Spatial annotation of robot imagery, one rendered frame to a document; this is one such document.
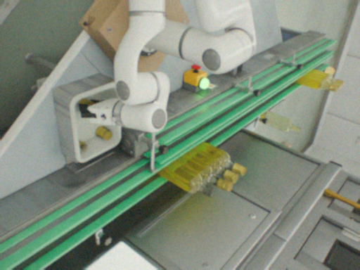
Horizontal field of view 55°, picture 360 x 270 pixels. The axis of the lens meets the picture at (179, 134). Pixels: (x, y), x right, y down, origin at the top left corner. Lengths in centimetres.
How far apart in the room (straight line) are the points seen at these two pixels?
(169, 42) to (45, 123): 42
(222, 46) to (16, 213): 70
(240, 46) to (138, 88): 30
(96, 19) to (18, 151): 42
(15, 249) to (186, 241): 51
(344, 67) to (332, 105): 77
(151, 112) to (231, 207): 60
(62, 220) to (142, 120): 37
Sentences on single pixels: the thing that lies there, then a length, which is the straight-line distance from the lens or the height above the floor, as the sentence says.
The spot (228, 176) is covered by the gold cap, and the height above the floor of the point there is 114.
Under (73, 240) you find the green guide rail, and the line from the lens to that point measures 106.
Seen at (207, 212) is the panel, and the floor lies 112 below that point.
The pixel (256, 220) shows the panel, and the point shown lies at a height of 127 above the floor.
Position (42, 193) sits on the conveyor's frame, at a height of 81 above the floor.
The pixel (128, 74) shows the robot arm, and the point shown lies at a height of 104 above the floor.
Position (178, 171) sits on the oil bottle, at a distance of 118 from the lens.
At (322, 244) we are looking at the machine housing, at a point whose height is 148.
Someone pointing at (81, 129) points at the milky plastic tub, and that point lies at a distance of 112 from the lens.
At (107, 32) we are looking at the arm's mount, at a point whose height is 84.
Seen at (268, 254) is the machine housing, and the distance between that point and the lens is 120.
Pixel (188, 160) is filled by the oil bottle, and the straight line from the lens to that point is 123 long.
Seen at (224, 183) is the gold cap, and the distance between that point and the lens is 117.
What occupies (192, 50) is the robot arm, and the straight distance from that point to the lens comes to 94.
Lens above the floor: 157
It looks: 31 degrees down
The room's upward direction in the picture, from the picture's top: 116 degrees clockwise
